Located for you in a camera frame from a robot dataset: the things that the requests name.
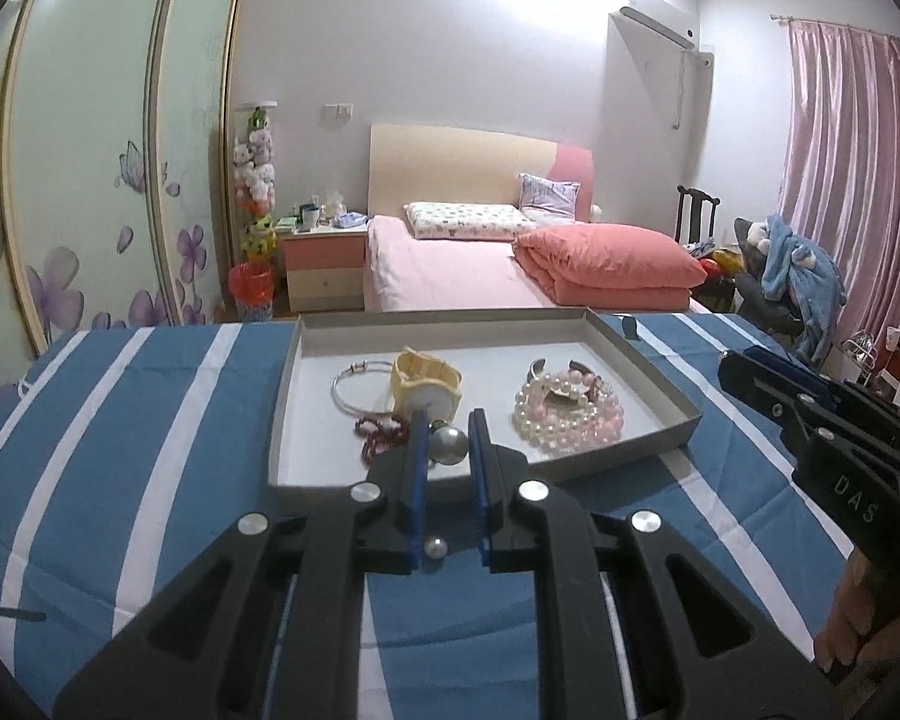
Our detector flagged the thin silver bangle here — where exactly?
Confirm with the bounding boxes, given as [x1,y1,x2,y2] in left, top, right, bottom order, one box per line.
[332,360,402,415]

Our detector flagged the white air conditioner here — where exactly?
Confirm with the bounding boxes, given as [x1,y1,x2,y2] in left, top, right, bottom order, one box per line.
[619,6,697,50]

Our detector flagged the sliding wardrobe with flower print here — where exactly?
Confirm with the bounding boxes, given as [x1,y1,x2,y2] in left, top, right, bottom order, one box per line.
[0,0,252,361]

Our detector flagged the dark red bead bracelet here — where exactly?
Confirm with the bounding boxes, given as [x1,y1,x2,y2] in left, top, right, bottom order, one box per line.
[354,412,413,470]

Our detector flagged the red and yellow toy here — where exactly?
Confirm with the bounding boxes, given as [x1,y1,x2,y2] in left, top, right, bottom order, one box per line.
[694,244,743,278]

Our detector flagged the grey shallow cardboard box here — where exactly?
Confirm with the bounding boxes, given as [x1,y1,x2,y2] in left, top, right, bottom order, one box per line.
[268,307,702,512]

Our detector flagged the white patterned pillow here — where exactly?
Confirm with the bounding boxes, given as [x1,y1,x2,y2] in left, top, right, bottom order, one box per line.
[403,201,537,242]

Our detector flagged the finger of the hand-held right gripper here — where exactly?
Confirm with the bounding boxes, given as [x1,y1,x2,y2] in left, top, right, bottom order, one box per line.
[742,347,845,400]
[718,351,833,458]

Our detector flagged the dark metal cuff bangle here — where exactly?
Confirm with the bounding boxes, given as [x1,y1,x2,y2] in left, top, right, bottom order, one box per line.
[529,358,593,385]

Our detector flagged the grey chair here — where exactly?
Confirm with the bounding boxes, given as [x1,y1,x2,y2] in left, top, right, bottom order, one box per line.
[731,217,803,332]

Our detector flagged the curtain rod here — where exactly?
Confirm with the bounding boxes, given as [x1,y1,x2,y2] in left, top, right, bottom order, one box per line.
[769,13,900,37]

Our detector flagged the pink bead bracelet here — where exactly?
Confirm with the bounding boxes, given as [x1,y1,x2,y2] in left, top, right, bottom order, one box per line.
[525,367,625,437]

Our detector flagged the column of plush toys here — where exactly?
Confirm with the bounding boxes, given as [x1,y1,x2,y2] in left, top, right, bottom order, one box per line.
[229,101,280,263]

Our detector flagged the blue white striped blanket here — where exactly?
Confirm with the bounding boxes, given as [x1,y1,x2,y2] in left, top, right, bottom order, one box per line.
[0,311,900,720]

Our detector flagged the beige and pink headboard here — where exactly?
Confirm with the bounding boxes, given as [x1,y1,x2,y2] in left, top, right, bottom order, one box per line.
[369,122,595,222]

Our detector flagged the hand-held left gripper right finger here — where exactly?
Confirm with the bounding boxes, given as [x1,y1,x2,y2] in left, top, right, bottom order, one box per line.
[467,409,845,720]

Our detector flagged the yellow wrist watch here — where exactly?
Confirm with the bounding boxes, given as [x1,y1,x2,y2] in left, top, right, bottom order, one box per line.
[390,349,464,421]

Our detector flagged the pink bed mattress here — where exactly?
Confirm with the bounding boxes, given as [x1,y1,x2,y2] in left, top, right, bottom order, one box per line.
[365,214,713,314]

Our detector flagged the red waste bin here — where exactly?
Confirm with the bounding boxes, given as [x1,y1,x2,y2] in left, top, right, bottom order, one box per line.
[229,262,276,321]

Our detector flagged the silver metal ball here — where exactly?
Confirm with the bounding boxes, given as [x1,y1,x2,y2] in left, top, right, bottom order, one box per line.
[429,424,468,466]

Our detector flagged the lilac pillow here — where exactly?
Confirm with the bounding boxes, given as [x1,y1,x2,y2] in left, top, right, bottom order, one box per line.
[517,172,581,220]

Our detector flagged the white air conditioner pipe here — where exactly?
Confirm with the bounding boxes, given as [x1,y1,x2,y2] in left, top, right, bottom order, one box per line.
[673,49,717,132]

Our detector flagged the dark wooden chair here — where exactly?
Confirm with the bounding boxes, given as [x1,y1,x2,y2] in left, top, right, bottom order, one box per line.
[675,186,721,250]

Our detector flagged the folded pink quilt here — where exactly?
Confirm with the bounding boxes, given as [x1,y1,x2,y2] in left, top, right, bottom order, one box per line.
[511,225,710,312]

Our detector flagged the person's right hand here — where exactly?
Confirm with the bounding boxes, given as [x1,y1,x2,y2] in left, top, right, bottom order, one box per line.
[814,549,900,672]

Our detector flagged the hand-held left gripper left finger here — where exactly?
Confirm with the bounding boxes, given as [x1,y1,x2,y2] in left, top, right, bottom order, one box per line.
[52,411,436,720]

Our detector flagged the white pearl bracelet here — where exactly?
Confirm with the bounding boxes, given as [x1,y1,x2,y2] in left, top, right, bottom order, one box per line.
[514,382,623,455]

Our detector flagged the pink and beige nightstand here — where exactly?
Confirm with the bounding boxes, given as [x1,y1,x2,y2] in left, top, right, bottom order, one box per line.
[281,229,368,314]

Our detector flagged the pink curtain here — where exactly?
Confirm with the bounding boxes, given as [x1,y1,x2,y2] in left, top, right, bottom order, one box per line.
[776,19,900,391]

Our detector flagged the light blue plush garment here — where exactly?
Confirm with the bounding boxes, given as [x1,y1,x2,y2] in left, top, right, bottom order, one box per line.
[761,214,847,365]

